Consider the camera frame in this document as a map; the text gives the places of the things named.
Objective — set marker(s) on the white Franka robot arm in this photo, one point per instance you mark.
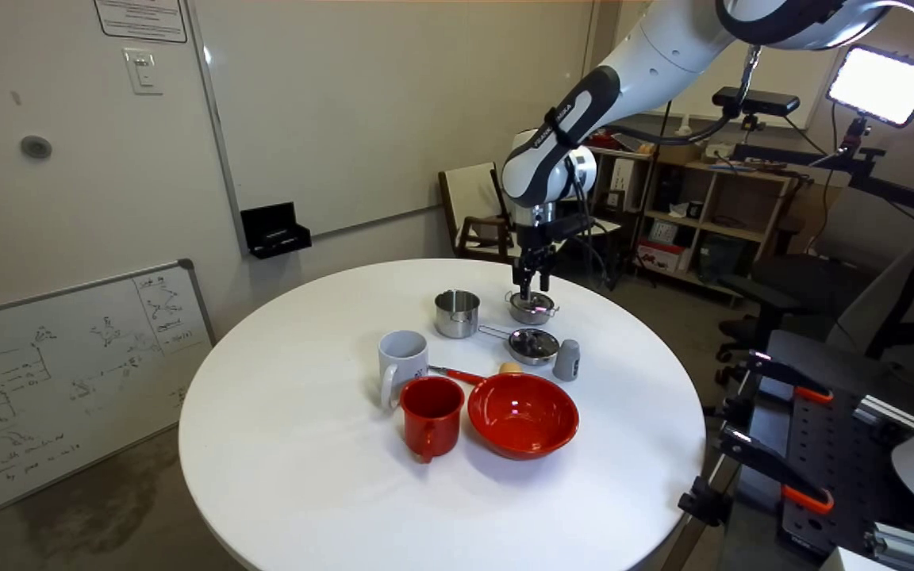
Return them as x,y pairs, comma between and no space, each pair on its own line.
650,52

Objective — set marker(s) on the wooden shelf unit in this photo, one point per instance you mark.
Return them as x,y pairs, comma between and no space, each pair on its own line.
712,209

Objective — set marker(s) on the red bowl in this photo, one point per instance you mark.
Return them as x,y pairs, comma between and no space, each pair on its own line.
523,415

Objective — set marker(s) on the large wall whiteboard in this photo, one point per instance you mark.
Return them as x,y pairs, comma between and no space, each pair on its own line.
394,107

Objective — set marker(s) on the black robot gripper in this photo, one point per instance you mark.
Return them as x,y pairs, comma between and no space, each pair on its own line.
547,225

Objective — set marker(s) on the wooden chair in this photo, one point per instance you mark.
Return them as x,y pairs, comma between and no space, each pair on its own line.
476,209

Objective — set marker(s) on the round grey wall fixture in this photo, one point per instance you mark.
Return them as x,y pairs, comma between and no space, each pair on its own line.
38,147

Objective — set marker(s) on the black office chair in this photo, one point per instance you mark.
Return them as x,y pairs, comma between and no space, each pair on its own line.
785,296

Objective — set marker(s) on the black box on floor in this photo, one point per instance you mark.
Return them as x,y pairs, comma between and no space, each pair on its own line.
276,229

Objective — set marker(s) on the small steel pot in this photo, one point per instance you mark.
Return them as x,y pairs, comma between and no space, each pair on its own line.
533,316

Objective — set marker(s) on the bright led light panel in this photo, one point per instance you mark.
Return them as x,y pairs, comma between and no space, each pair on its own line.
885,82

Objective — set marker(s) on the red mug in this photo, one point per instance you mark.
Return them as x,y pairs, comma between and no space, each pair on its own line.
434,415

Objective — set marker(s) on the open steel pot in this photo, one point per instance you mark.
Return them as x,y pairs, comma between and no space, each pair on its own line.
459,316

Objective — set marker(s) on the black camera on stand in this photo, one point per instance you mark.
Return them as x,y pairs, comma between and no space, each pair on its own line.
758,101

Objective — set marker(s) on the black robot mounting desk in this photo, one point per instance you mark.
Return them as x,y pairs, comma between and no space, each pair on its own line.
857,456

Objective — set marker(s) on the grey shaker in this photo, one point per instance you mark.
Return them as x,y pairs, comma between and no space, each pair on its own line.
565,359

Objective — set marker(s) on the white mug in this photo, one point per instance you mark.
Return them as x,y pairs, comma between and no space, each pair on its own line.
401,355

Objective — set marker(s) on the small leaning whiteboard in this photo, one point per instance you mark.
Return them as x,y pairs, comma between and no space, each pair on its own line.
64,380

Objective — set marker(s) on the white light switch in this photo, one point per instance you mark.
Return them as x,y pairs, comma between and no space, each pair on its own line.
145,70

